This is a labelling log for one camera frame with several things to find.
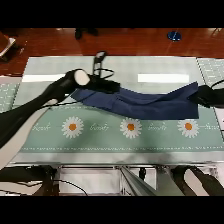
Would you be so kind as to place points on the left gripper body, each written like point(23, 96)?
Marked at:
point(106, 86)

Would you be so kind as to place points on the dark blue T-shirt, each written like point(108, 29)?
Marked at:
point(150, 103)

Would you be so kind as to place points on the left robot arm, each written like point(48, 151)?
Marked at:
point(23, 113)

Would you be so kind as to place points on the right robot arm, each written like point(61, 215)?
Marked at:
point(208, 96)

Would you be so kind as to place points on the blue round object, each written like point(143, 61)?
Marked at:
point(174, 35)

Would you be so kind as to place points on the silver frame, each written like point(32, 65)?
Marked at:
point(136, 185)

